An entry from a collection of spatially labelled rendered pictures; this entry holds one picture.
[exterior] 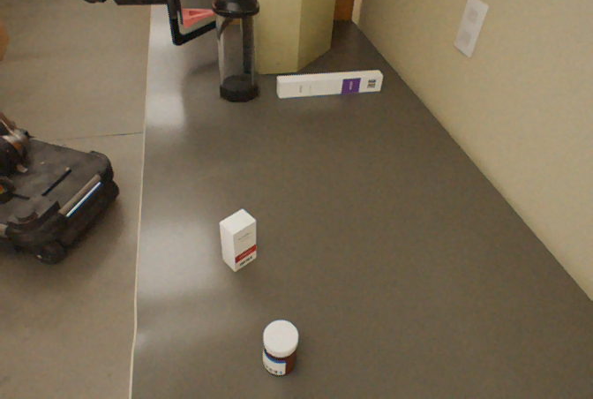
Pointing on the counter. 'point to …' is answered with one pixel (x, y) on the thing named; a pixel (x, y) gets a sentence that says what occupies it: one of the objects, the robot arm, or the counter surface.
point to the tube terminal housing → (295, 10)
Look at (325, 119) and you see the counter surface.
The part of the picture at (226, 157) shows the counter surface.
